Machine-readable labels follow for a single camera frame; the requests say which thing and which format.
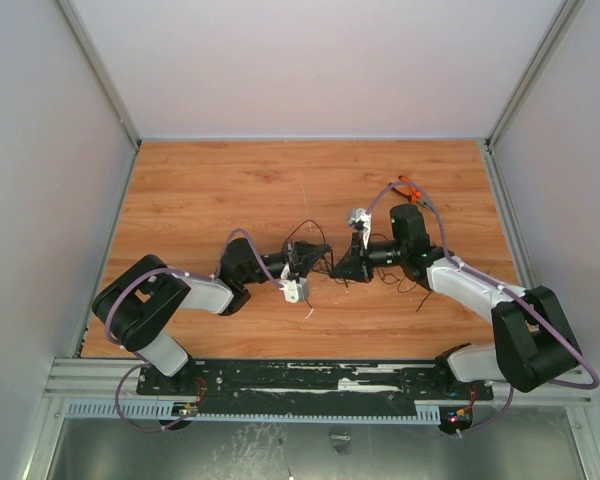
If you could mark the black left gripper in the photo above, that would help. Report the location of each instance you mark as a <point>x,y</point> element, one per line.
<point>305,255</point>

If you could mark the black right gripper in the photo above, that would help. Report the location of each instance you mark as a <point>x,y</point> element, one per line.
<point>362,255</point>

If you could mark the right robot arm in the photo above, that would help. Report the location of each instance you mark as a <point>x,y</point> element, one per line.
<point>533,343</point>

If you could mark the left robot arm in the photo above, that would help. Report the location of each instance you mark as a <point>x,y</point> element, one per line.
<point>137,306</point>

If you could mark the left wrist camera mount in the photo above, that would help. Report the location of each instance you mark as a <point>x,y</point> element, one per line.
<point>295,291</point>

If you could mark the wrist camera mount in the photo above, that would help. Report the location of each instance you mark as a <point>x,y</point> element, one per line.
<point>360,220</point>
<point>295,291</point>

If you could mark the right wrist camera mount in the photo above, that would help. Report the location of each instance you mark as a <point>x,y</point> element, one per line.
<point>360,220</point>

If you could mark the orange handled pliers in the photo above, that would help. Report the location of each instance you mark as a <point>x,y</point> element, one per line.
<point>403,188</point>

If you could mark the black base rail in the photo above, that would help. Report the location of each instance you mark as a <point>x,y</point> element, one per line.
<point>317,388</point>

